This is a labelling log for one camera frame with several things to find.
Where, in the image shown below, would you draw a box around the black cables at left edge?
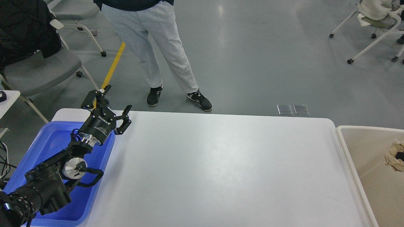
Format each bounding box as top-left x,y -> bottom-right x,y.
0,139 -> 16,183

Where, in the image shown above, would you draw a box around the blue plastic bin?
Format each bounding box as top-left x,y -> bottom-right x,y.
1,121 -> 124,227

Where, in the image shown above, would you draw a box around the standing person in grey trousers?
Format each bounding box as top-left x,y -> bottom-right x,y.
94,0 -> 212,112

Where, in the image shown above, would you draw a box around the beige plastic bin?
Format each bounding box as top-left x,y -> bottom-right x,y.
335,125 -> 404,227

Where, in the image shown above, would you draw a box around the white side table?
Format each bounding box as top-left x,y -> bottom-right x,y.
0,90 -> 21,119

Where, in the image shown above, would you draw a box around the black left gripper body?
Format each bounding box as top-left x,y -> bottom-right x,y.
78,109 -> 116,145

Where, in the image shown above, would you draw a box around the right floor outlet plate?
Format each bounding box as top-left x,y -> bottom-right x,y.
293,104 -> 309,115

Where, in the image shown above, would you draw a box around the white chair with beige cushion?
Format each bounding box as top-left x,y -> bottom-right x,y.
329,0 -> 403,64

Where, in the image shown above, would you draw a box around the black jacket on chair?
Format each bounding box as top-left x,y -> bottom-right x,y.
0,0 -> 62,70

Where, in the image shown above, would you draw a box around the grey office chair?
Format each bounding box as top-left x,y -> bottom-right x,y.
0,19 -> 99,123

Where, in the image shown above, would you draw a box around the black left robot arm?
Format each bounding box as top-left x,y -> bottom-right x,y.
1,85 -> 132,227

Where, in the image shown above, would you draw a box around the beige paper ball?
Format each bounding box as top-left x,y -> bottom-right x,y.
385,143 -> 404,172

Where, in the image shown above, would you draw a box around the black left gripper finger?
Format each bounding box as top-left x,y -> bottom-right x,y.
113,105 -> 132,135
81,85 -> 111,112

